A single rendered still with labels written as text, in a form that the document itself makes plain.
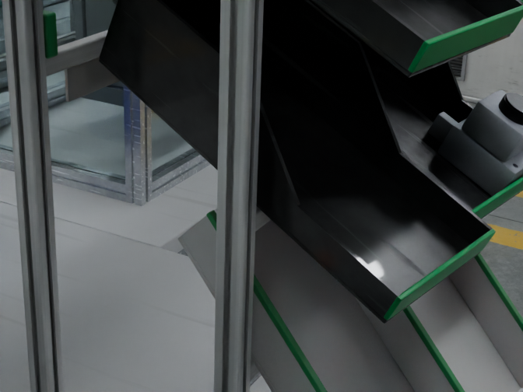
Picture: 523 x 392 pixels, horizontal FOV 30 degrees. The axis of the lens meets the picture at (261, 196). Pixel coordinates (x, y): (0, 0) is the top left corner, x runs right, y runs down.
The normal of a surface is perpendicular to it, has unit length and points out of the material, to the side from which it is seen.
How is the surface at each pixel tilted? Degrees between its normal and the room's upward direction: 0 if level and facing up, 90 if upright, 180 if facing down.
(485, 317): 90
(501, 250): 0
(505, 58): 90
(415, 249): 25
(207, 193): 0
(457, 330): 45
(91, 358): 0
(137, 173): 90
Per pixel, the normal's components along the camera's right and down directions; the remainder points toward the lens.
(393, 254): 0.37, -0.71
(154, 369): 0.04, -0.91
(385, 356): 0.58, -0.45
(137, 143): -0.47, 0.34
